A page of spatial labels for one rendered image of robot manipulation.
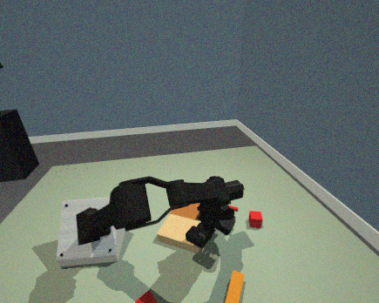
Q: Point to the orange flat bar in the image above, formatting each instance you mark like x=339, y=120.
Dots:
x=233, y=295

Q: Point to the red cube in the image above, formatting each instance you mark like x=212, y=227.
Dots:
x=146, y=298
x=255, y=219

